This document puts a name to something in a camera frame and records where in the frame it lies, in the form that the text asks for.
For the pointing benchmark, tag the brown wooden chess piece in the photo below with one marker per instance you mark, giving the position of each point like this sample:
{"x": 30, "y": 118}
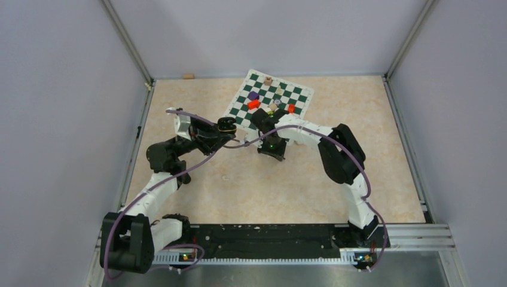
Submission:
{"x": 268, "y": 81}

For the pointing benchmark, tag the wooden cork cylinder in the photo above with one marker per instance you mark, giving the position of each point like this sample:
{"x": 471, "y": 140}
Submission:
{"x": 188, "y": 76}

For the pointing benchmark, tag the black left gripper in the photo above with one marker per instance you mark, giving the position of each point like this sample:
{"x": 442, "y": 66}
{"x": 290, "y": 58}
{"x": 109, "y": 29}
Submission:
{"x": 206, "y": 137}

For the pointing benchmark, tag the red toy brick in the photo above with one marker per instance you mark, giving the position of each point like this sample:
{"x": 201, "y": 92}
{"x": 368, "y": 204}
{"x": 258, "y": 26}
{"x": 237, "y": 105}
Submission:
{"x": 291, "y": 108}
{"x": 254, "y": 104}

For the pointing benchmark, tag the green white chessboard mat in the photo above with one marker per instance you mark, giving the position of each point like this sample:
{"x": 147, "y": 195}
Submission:
{"x": 294, "y": 93}

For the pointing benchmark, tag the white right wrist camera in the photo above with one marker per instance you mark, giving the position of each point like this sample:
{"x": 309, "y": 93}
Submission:
{"x": 251, "y": 136}

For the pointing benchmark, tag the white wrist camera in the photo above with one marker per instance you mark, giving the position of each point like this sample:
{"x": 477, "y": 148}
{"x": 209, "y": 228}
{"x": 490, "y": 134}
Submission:
{"x": 251, "y": 136}
{"x": 182, "y": 123}

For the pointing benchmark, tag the black earbud charging case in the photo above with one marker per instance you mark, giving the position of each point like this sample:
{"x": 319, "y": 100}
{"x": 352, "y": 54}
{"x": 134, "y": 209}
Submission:
{"x": 227, "y": 125}

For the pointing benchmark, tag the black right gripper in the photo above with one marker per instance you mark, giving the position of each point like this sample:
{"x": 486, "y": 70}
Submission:
{"x": 278, "y": 154}

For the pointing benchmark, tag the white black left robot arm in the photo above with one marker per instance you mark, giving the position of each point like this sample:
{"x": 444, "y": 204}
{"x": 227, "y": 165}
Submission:
{"x": 132, "y": 236}

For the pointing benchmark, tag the purple toy brick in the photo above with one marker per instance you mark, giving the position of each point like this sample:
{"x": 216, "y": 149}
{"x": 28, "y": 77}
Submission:
{"x": 253, "y": 95}

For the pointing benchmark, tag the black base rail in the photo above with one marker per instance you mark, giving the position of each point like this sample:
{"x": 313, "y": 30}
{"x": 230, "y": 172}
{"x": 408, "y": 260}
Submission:
{"x": 281, "y": 241}

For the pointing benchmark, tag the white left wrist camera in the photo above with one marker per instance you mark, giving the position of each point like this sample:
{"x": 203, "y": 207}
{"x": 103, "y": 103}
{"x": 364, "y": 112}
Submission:
{"x": 182, "y": 123}

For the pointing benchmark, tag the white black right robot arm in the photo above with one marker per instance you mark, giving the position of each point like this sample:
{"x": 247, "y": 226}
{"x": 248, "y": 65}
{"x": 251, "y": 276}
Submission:
{"x": 340, "y": 153}

